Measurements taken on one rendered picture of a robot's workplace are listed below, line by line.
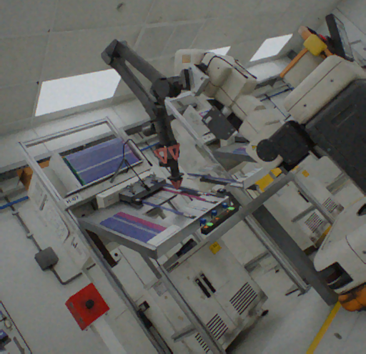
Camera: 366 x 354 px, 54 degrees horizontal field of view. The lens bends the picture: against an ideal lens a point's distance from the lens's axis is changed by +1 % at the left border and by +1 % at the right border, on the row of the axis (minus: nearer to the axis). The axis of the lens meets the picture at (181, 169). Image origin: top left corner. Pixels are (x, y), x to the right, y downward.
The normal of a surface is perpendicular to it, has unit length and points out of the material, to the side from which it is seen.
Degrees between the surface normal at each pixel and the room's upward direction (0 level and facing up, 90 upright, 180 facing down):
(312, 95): 90
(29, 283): 90
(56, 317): 90
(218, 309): 90
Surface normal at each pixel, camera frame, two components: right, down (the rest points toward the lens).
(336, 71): -0.53, 0.19
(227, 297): 0.44, -0.55
